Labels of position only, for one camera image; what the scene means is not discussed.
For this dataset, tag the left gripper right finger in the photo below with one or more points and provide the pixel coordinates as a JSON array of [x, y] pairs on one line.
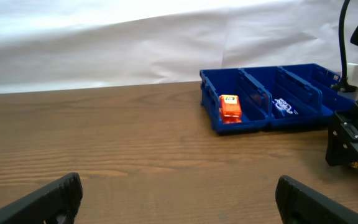
[[309, 205]]

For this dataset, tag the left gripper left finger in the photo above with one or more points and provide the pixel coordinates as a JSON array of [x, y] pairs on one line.
[[47, 203]]

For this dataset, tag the blue candy pack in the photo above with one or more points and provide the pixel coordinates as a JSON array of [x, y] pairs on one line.
[[284, 107]]

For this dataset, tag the blue tray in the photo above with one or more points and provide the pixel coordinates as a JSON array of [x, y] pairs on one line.
[[259, 90]]

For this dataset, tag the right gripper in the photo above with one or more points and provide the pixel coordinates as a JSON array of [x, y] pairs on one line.
[[357, 121]]

